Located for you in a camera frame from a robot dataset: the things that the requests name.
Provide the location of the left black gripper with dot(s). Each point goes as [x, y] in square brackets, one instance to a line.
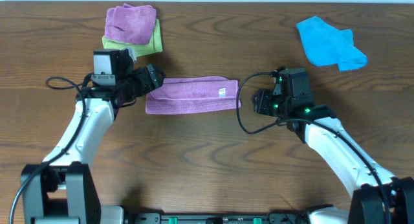
[150, 78]

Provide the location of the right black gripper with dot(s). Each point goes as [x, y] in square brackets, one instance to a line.
[259, 101]

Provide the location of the purple microfiber cloth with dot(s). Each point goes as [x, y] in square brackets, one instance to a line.
[179, 96]

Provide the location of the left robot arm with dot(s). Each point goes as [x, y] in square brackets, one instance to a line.
[61, 189]

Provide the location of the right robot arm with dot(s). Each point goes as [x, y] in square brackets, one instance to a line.
[377, 195]

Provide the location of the folded green cloth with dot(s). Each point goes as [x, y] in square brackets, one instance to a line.
[154, 45]

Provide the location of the folded purple cloth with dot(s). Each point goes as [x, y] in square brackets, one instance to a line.
[130, 24]

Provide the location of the blue microfiber cloth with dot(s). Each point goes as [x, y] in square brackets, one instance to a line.
[326, 45]

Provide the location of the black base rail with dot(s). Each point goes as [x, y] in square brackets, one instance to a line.
[272, 218]

